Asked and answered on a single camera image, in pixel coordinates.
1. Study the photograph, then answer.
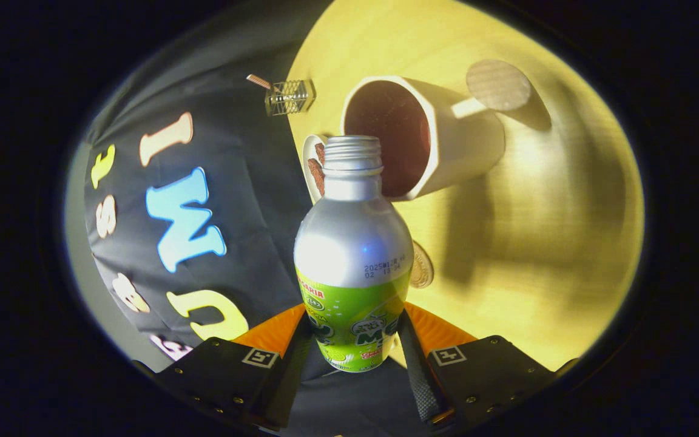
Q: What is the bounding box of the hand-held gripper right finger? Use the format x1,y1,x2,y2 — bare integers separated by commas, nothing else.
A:
397,302,578,433

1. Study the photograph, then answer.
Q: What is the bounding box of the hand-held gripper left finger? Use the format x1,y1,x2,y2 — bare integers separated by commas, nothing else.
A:
131,302,314,433

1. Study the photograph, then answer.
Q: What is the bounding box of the round wooden coaster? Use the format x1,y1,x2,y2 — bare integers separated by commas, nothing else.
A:
409,240,434,289

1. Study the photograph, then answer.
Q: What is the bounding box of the silver green juice bottle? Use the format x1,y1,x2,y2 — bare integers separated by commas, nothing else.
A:
294,135,414,373

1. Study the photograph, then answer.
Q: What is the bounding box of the cream cup with wooden handle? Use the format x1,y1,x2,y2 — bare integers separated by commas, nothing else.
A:
341,59,532,201

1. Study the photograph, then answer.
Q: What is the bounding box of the wooden table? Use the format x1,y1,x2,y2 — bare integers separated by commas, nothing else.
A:
286,0,644,372

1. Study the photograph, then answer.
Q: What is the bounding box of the white oval plate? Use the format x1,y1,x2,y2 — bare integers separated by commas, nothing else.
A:
302,134,330,205

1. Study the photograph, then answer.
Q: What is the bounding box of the wire mesh holder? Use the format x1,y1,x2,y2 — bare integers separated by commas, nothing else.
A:
264,79,316,117

